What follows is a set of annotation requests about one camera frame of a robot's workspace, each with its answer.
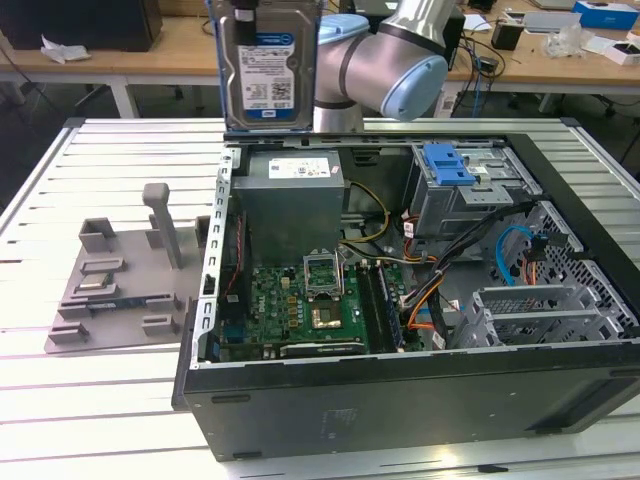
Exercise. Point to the black open PC case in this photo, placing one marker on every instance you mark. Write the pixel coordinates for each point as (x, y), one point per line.
(400, 415)

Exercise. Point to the black graphics card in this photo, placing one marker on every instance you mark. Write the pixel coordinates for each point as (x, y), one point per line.
(325, 348)

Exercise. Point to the large black box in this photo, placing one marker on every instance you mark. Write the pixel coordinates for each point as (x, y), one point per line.
(75, 25)

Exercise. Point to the dark RAM stick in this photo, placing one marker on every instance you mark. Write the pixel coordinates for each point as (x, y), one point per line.
(120, 302)

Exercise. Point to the CPU socket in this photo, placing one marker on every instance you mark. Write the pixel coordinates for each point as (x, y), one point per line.
(322, 275)

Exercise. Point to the grey parts rack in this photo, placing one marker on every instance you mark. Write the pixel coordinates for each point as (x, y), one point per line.
(130, 260)

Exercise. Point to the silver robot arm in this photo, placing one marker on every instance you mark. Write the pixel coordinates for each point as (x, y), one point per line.
(380, 65)

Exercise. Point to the hard disk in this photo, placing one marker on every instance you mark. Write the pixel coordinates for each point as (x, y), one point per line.
(265, 75)

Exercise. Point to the silver CPU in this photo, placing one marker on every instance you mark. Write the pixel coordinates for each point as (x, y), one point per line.
(95, 282)

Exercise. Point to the blue plastic drive latch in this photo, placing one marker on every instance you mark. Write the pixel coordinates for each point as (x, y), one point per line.
(447, 167)

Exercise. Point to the white cardboard box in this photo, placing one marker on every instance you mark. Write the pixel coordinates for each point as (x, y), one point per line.
(617, 52)

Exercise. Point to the grey metal drive cage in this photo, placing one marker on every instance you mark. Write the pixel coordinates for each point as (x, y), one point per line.
(440, 210)

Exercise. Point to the clear plastic bag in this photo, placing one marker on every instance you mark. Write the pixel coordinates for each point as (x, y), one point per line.
(562, 42)

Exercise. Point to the small black container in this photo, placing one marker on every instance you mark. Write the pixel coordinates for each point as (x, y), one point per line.
(507, 36)

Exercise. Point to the grey power supply unit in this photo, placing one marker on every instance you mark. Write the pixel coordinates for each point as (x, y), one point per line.
(290, 215)

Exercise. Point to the crumpled white paper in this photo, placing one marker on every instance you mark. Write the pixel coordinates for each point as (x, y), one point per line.
(62, 50)

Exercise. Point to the blue cardboard box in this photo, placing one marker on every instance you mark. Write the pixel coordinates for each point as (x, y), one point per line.
(605, 17)

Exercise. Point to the green motherboard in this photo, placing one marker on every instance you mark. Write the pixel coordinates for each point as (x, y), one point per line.
(270, 300)

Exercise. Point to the grey flat box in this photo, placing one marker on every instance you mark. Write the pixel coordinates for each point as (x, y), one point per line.
(550, 21)

